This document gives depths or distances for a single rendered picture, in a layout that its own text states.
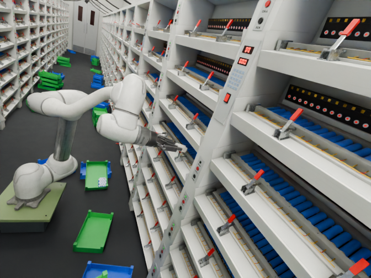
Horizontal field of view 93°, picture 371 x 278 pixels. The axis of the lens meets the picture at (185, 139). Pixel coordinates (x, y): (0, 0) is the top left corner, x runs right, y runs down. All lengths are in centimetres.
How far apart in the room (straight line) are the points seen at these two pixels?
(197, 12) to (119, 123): 84
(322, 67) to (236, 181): 39
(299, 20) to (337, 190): 49
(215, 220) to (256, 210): 23
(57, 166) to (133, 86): 100
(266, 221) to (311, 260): 11
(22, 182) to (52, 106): 64
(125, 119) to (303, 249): 68
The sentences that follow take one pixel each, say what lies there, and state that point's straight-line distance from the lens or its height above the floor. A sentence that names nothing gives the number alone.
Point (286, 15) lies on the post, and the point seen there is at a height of 164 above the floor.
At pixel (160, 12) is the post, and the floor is 170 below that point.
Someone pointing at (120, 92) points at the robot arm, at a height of 124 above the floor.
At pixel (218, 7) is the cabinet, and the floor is 175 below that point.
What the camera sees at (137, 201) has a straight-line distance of 181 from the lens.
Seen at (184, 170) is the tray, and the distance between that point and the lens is 92.
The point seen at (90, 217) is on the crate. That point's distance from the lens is 185.
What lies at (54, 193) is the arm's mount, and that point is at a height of 23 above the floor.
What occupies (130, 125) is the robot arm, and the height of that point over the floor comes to 114.
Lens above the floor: 146
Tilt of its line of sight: 24 degrees down
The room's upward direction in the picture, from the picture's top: 20 degrees clockwise
